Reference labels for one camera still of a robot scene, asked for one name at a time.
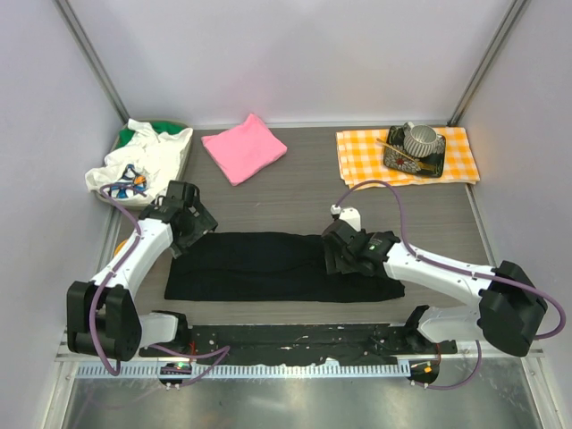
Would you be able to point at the black floral square plate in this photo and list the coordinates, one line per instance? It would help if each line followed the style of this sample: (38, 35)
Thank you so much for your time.
(394, 161)

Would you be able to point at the white slotted cable duct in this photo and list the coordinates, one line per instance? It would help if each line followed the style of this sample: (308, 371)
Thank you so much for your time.
(170, 370)

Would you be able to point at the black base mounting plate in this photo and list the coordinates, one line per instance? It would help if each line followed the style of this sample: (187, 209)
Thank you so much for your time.
(307, 344)

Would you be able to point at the black t shirt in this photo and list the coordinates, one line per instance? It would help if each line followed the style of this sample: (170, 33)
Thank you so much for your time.
(268, 267)

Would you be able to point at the white printed t shirt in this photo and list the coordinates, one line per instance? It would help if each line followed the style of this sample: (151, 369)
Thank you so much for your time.
(134, 165)

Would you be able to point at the pink folded towel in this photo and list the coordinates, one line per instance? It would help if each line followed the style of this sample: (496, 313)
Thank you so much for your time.
(244, 150)

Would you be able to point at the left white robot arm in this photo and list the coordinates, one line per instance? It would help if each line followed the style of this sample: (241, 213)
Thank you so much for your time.
(102, 319)

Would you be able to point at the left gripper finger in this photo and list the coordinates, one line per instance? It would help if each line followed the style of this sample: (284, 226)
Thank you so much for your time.
(181, 244)
(204, 222)

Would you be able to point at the grey laundry basket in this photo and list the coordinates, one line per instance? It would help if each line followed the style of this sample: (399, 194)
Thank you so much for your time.
(179, 174)

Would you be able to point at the orange plastic bowl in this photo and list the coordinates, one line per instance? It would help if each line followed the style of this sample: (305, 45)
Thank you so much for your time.
(119, 247)

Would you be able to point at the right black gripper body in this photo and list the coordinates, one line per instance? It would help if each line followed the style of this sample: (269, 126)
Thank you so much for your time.
(337, 251)

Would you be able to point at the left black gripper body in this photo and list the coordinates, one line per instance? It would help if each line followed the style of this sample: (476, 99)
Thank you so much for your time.
(192, 229)

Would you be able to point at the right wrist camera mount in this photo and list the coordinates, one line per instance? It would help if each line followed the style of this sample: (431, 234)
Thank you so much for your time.
(349, 215)

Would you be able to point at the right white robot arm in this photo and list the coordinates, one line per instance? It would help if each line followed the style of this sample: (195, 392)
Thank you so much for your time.
(490, 307)

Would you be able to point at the gold chopstick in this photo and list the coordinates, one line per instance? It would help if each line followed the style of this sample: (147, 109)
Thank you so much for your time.
(420, 164)

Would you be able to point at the green t shirt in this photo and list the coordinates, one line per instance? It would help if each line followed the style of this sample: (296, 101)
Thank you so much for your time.
(126, 134)

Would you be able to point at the orange checkered cloth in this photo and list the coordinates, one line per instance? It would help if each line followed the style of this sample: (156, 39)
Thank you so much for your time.
(362, 157)

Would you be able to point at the grey striped ceramic cup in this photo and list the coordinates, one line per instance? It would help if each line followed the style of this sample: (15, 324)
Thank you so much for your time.
(420, 140)

